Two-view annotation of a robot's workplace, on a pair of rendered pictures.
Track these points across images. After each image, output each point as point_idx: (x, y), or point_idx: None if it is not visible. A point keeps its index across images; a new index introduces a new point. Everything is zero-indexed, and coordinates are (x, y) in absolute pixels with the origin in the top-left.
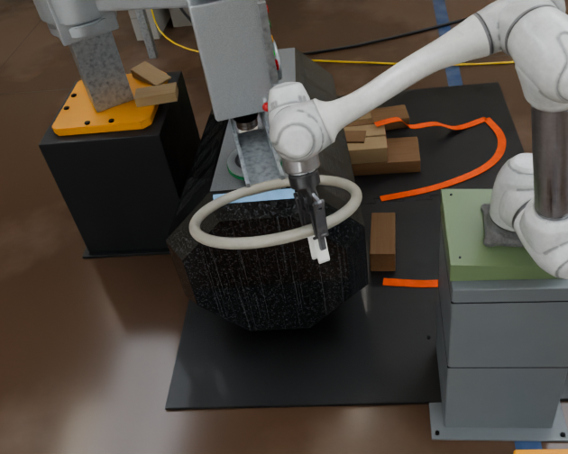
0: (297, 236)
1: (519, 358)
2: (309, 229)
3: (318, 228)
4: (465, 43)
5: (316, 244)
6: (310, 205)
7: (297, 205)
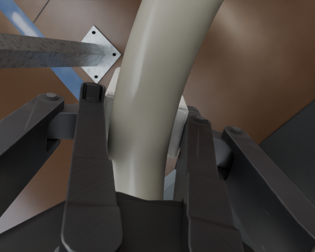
0: (135, 18)
1: None
2: (116, 103)
3: (15, 111)
4: None
5: (109, 87)
6: (50, 207)
7: (310, 205)
